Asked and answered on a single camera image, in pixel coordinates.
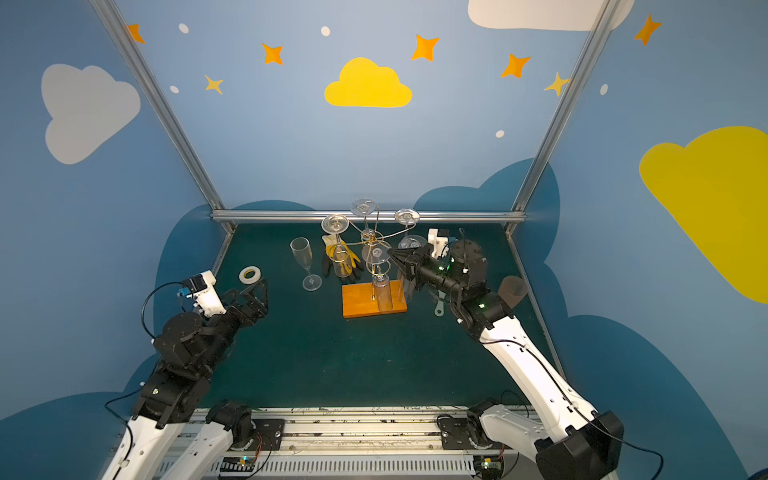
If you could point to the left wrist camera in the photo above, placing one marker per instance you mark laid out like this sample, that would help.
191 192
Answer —
201 290

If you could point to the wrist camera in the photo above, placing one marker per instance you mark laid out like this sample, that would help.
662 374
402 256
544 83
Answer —
439 240
201 290

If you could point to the orange wooden rack base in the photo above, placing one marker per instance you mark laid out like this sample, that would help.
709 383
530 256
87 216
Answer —
359 300

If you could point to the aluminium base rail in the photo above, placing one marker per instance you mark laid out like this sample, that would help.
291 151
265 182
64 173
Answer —
325 442

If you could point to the clear flute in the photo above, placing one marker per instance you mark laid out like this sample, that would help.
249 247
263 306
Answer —
302 253
407 286
379 265
407 218
334 226
368 210

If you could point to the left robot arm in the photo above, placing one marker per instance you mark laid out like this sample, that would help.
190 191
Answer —
191 346

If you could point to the yellow black rubber glove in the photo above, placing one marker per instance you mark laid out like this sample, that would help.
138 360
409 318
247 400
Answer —
327 267

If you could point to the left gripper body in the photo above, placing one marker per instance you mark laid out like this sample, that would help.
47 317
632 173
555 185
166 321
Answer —
244 306

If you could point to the gold wire glass rack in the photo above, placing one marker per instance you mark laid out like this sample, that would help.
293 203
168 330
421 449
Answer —
353 247

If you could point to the aluminium frame back bar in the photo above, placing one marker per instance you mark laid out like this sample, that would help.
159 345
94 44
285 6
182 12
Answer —
311 216

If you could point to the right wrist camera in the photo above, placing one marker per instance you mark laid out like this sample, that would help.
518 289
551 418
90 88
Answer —
439 240

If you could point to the pale green scrub brush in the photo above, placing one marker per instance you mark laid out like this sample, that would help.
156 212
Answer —
439 308

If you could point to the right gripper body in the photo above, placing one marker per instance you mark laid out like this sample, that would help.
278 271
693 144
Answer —
414 268

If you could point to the frosted brown plastic cup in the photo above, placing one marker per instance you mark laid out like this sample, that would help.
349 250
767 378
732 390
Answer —
512 290

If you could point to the white tape roll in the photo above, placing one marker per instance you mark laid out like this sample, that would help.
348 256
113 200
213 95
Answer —
250 275

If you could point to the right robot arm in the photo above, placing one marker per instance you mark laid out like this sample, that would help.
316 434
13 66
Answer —
569 439

